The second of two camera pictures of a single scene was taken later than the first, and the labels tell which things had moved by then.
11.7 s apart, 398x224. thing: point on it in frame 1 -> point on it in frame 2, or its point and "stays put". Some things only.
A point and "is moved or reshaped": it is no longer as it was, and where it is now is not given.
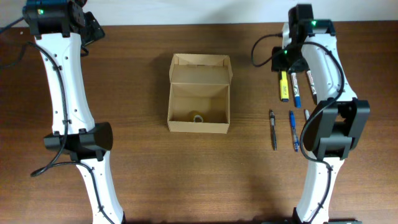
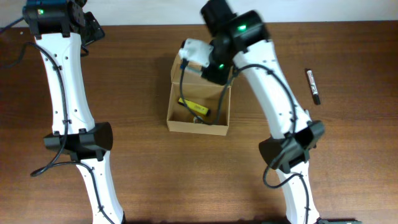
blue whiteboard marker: [296, 91] -> [194, 70]
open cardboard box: [199, 89] stays put
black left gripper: [95, 30] stays put
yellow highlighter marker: [284, 87] is moved or reshaped
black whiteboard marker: [312, 86] stays put
